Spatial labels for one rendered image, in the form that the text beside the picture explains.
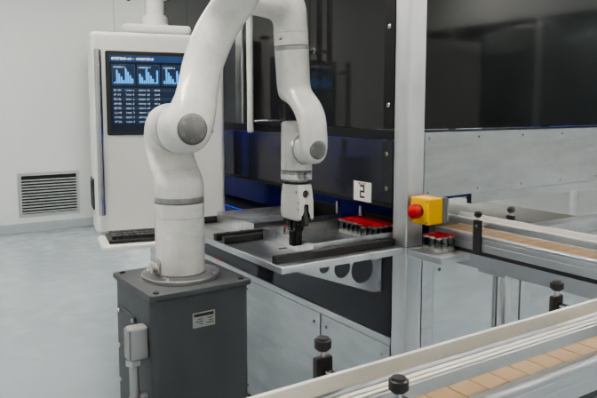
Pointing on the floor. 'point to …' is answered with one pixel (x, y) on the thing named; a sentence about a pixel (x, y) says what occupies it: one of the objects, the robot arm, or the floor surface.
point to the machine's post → (409, 145)
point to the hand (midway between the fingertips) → (295, 237)
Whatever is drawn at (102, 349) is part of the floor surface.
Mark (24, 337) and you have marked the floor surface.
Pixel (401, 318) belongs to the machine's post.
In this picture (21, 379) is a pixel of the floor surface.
